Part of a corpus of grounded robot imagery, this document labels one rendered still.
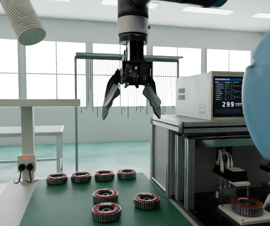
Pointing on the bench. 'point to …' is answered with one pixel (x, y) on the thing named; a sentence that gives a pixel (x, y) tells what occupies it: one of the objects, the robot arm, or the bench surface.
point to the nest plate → (267, 217)
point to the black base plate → (196, 214)
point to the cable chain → (225, 150)
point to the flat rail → (224, 142)
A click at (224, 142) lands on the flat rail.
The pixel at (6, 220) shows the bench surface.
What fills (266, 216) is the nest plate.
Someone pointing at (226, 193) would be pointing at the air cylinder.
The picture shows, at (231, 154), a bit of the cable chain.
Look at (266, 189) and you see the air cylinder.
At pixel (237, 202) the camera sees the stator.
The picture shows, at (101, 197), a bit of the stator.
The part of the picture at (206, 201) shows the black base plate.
